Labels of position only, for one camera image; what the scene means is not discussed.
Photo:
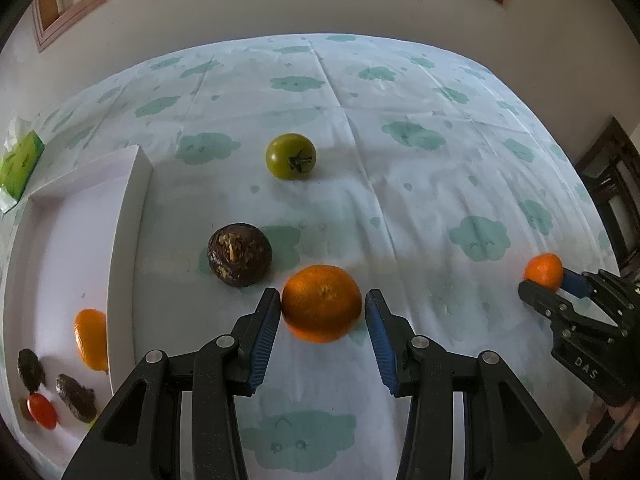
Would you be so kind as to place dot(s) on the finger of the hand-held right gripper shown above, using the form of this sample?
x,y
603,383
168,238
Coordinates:
x,y
540,297
575,284

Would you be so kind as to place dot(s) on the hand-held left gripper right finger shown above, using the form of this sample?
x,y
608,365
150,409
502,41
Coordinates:
x,y
382,345

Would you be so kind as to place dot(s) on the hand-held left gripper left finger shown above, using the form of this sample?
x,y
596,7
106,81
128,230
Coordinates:
x,y
262,345

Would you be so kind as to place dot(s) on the small mandarin orange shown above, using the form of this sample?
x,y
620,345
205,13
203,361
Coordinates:
x,y
542,270

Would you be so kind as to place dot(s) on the large orange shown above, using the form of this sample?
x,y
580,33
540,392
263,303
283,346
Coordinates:
x,y
321,302

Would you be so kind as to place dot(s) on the small oval kumquat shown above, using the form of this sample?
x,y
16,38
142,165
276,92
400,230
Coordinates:
x,y
91,340

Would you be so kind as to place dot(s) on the large dark water chestnut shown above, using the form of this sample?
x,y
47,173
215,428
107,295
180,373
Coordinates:
x,y
75,397

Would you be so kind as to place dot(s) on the white shallow tray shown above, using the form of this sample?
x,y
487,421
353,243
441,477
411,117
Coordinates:
x,y
65,260

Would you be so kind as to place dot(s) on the red tomato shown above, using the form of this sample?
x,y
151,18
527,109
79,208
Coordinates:
x,y
42,411

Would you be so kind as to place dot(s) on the small dark water chestnut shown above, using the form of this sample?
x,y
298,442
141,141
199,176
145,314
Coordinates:
x,y
31,370

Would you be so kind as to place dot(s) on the sprouted dark water chestnut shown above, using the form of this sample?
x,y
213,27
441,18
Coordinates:
x,y
240,255

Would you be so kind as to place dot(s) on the dark wooden furniture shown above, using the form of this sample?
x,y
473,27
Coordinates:
x,y
617,200

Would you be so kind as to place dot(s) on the small green tomato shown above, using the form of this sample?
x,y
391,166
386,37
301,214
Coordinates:
x,y
287,155

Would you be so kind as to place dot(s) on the green tissue pack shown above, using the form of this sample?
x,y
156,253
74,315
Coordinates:
x,y
20,165

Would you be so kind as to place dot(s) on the wooden window frame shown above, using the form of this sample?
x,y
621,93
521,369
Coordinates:
x,y
50,25

